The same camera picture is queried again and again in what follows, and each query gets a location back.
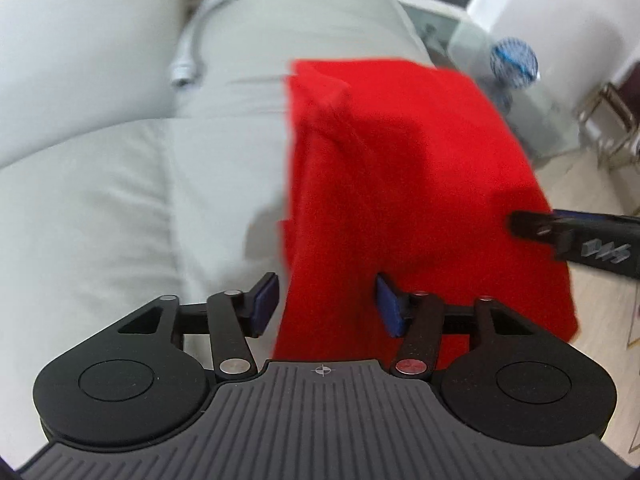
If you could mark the glass side table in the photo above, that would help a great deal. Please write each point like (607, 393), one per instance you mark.
(544, 127)

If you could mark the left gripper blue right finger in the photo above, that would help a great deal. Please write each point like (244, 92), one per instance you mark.
(393, 307)

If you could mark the gold metal chair frame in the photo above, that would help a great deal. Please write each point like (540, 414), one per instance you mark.
(609, 118)

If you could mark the grey fabric sofa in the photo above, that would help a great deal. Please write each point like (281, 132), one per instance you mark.
(115, 187)

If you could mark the red sweater with duck logo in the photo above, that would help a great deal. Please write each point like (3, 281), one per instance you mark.
(406, 171)

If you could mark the blue white patterned ball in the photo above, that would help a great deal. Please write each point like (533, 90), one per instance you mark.
(513, 63)

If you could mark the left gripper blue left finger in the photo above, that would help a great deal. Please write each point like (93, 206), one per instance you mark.
(261, 302)

